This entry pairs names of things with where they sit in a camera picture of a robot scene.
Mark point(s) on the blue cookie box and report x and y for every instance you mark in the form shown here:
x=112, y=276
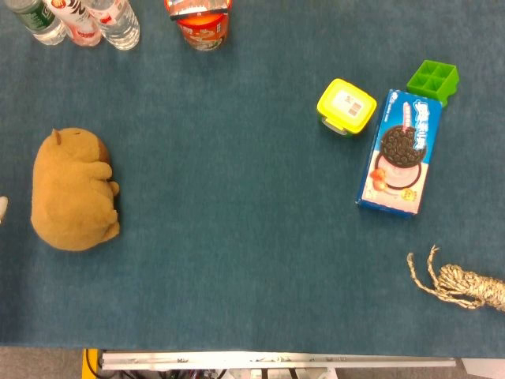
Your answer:
x=400, y=154

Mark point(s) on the blue table cloth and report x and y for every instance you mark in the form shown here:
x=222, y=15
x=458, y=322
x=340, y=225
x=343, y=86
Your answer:
x=236, y=189

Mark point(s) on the yellow lid food container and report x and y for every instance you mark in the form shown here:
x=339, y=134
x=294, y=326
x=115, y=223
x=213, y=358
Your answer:
x=346, y=107

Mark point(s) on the yellow frame bracket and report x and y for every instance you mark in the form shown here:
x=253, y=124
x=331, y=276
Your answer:
x=91, y=363

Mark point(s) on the green ice cube tray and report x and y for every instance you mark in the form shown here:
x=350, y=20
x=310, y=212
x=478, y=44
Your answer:
x=433, y=81

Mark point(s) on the pink label drink bottle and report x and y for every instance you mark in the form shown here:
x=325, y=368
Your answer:
x=79, y=21

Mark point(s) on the green label water bottle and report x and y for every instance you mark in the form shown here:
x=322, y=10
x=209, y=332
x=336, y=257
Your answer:
x=39, y=19

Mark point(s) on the clear plastic water bottle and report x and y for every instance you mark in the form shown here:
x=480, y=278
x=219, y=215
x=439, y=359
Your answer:
x=118, y=23

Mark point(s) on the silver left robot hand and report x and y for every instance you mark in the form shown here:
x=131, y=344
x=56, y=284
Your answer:
x=2, y=207

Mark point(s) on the aluminium frame rail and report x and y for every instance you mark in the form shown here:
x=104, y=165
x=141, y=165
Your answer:
x=276, y=360

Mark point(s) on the orange instant noodle cup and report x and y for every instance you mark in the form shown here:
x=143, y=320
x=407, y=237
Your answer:
x=202, y=27

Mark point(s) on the brown plush toy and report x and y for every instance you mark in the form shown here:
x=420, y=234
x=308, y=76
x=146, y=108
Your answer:
x=71, y=197

